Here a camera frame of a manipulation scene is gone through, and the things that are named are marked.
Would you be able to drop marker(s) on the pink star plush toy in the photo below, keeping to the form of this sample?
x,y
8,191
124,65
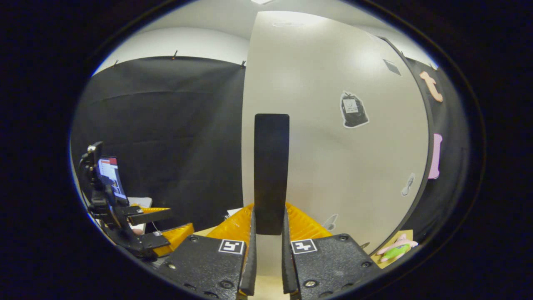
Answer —
x,y
397,250

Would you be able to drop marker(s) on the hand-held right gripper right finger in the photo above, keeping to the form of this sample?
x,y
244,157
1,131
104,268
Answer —
x,y
288,266

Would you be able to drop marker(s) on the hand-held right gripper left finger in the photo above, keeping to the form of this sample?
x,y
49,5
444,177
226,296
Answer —
x,y
250,266

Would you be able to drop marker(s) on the grey cabinet door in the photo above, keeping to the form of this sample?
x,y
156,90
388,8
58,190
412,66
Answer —
x,y
325,166

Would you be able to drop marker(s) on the black backdrop cloth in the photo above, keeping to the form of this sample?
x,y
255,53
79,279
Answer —
x,y
166,125

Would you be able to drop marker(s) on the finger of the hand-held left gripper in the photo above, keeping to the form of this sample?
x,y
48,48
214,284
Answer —
x,y
154,216
148,241

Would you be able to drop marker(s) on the ceiling light panel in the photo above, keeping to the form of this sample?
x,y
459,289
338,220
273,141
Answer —
x,y
261,1

